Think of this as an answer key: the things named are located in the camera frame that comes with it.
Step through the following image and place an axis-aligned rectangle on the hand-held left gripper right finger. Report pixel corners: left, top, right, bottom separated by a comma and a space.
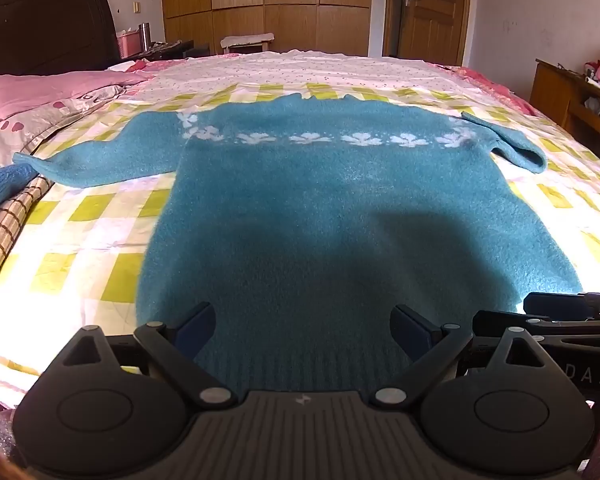
370, 304, 548, 409

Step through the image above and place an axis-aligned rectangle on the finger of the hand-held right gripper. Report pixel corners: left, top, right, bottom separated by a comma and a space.
524, 290, 600, 322
472, 310, 600, 358

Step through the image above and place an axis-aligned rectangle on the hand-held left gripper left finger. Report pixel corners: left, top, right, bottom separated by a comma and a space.
60, 301, 238, 409

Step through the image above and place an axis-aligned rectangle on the teal flower pattern sweater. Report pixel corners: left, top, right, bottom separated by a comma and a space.
12, 94, 586, 396

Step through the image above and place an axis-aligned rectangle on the green checked bed sheet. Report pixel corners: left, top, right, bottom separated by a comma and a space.
0, 50, 600, 411

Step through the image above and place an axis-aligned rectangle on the wooden desk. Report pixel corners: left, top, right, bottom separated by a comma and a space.
530, 58, 600, 146

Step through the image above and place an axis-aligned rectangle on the brown checked cloth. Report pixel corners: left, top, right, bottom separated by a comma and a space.
0, 175, 56, 291

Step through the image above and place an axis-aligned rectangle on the pink pillow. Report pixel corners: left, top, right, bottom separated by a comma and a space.
0, 70, 153, 123
440, 62, 536, 111

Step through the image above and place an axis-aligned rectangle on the blue knitted cloth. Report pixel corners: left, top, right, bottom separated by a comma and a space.
0, 164, 41, 226

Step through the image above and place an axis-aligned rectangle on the pink heart print quilt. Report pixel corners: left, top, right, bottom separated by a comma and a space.
0, 85, 131, 171

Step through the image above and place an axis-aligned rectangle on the dark nightstand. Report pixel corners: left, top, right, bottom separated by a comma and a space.
147, 40, 211, 61

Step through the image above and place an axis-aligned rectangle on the wooden stool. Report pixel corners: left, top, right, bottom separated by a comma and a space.
220, 32, 276, 54

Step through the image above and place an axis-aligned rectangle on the pink box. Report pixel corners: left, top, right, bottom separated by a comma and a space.
116, 30, 146, 58

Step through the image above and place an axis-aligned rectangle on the white stool cloth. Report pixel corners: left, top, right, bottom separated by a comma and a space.
220, 32, 275, 47

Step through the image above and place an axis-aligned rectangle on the wooden door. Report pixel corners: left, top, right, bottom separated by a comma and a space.
395, 0, 473, 63

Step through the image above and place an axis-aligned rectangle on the dark wooden headboard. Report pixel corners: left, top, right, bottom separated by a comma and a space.
0, 0, 121, 78

